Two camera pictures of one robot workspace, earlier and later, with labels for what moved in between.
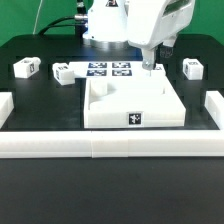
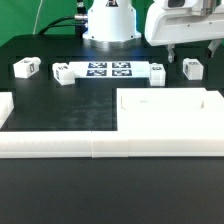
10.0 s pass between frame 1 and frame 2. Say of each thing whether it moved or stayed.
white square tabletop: moved
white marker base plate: stayed
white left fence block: stayed
